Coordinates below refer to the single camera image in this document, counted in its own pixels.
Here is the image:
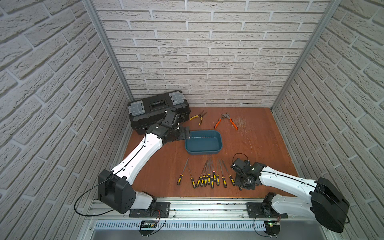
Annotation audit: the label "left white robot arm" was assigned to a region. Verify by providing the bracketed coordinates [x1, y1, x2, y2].
[98, 124, 190, 214]

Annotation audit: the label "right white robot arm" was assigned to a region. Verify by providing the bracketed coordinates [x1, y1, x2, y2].
[231, 159, 350, 233]

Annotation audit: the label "teal plastic storage box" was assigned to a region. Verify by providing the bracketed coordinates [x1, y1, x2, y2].
[185, 130, 223, 155]

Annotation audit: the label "leftmost flat file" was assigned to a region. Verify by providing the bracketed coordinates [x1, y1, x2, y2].
[177, 158, 189, 186]

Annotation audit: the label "black plastic toolbox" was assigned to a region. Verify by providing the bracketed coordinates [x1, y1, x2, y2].
[128, 91, 191, 135]

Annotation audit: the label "right controller board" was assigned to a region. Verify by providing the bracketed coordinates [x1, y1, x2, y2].
[264, 221, 281, 237]

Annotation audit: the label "controller board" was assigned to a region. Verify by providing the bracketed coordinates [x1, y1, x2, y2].
[264, 221, 281, 237]
[139, 221, 161, 237]

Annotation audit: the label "left controller board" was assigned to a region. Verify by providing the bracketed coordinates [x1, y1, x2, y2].
[139, 221, 161, 237]

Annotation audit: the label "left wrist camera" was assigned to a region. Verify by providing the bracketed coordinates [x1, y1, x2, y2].
[162, 111, 180, 128]

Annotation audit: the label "yellow handled pliers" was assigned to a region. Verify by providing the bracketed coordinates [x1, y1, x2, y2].
[189, 111, 207, 126]

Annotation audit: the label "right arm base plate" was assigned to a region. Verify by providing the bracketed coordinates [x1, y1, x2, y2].
[246, 203, 288, 219]

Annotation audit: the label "orange handled pliers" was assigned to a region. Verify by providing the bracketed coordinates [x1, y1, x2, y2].
[213, 112, 239, 131]

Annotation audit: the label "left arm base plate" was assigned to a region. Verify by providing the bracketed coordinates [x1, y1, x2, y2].
[129, 202, 171, 218]

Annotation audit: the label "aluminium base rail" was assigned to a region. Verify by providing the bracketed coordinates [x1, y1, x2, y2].
[88, 198, 319, 235]

